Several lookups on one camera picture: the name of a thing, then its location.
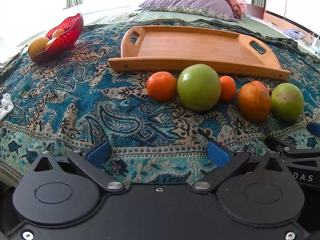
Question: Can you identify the reddish wooden headboard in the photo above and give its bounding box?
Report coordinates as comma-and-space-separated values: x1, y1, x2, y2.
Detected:
246, 4, 266, 20

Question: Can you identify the red glass bowl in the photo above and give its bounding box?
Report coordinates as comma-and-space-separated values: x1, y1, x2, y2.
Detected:
32, 13, 84, 63

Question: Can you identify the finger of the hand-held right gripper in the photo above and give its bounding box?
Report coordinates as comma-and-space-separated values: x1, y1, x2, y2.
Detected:
265, 135, 320, 160
306, 121, 320, 137

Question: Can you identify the green apple with brown spot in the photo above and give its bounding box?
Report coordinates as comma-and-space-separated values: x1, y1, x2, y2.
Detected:
271, 83, 305, 123

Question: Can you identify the small orange mandarin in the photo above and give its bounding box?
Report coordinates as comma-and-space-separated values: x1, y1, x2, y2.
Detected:
219, 76, 237, 102

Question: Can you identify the light wooden bed frame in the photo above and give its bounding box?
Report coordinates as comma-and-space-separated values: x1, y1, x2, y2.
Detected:
265, 10, 320, 39

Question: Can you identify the large yellow citrus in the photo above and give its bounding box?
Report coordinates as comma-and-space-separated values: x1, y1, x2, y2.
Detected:
28, 37, 50, 59

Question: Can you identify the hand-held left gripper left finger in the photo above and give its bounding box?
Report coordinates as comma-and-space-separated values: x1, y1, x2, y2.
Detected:
30, 140, 126, 193

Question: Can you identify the large green apple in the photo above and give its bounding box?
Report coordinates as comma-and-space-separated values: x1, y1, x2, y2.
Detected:
177, 64, 222, 112

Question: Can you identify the white crumpled tissue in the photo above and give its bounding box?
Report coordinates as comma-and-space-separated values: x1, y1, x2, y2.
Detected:
0, 93, 13, 122

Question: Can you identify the pale blue cloth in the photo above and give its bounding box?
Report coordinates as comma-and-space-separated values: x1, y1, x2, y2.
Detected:
285, 29, 305, 40

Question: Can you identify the wooden serving tray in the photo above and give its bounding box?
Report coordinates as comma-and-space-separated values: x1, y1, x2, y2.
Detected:
108, 26, 290, 81

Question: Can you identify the blue paisley blanket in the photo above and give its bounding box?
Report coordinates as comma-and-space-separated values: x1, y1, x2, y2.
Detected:
0, 17, 320, 193

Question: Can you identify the orange mango fruit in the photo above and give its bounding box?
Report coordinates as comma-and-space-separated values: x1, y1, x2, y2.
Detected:
237, 81, 272, 122

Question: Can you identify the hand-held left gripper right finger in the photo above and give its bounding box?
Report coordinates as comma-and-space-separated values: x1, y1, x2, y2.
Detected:
191, 140, 290, 193

